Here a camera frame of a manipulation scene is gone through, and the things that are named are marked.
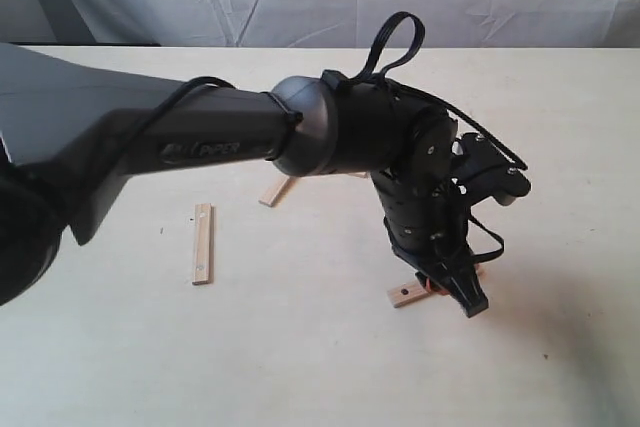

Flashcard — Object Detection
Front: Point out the wooden stick with holes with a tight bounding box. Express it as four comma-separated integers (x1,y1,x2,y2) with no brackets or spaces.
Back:
387,279,451,308
192,203,215,286

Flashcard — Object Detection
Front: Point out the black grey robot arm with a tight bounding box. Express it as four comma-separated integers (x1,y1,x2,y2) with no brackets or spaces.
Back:
1,44,488,316

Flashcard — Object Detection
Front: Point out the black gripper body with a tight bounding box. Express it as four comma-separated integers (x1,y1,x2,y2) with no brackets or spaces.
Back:
374,172,473,277

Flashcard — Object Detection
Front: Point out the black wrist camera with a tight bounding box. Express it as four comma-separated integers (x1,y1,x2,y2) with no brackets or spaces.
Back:
452,133,531,207

